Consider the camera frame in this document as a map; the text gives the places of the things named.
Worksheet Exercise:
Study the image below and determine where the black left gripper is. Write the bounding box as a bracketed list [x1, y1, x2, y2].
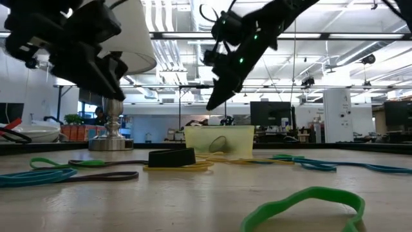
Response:
[5, 12, 129, 101]

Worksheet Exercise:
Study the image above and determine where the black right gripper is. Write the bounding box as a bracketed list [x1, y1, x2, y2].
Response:
[203, 34, 268, 111]

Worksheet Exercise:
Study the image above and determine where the small wide black rubber band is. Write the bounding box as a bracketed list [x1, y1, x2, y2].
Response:
[208, 135, 228, 153]
[147, 148, 196, 168]

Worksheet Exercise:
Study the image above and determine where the bright green rubber band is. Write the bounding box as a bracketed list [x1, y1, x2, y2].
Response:
[29, 157, 106, 171]
[239, 186, 366, 232]

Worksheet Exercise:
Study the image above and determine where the teal rubber band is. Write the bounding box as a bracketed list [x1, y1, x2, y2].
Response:
[272, 153, 412, 175]
[0, 168, 79, 189]

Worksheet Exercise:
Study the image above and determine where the yellow translucent plastic bin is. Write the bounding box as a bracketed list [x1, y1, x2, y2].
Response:
[184, 125, 256, 155]

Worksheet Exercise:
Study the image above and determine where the white shade silver table lamp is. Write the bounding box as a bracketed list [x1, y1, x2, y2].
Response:
[80, 0, 158, 151]

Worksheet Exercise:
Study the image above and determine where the small potted green plant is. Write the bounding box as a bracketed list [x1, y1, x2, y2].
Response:
[63, 113, 83, 126]

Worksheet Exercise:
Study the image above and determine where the row of orange boxes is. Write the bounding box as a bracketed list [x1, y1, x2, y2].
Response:
[60, 124, 107, 142]

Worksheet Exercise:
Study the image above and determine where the white bowl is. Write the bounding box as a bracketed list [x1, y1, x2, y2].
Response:
[0, 124, 61, 144]

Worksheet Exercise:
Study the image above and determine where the red strip object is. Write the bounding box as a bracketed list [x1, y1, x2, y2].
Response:
[0, 117, 23, 131]

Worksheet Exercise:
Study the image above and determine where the black overhead light bar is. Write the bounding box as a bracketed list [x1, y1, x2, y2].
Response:
[149, 31, 412, 41]

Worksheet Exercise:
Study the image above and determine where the white pillar cabinet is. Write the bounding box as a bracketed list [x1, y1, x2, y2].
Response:
[323, 88, 354, 144]

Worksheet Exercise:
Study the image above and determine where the large dark screen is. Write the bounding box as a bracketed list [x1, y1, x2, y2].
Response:
[382, 101, 412, 144]

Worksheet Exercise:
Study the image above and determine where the black metal stand frame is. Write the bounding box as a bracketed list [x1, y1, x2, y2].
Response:
[178, 84, 228, 127]

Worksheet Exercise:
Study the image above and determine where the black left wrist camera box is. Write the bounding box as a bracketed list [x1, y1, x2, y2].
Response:
[69, 1, 122, 44]

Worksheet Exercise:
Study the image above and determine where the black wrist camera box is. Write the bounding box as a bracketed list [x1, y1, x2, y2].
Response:
[69, 1, 122, 44]
[200, 0, 246, 48]

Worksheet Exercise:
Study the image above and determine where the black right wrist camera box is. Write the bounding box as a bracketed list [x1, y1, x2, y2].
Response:
[200, 0, 246, 48]

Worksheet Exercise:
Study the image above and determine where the silver ventilation duct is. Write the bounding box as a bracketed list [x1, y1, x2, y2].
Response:
[190, 0, 226, 65]

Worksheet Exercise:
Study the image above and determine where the black cable loop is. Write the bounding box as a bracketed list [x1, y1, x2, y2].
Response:
[0, 127, 33, 144]

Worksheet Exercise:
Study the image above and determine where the black aluminium table frame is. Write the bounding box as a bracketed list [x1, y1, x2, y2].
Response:
[0, 141, 412, 156]

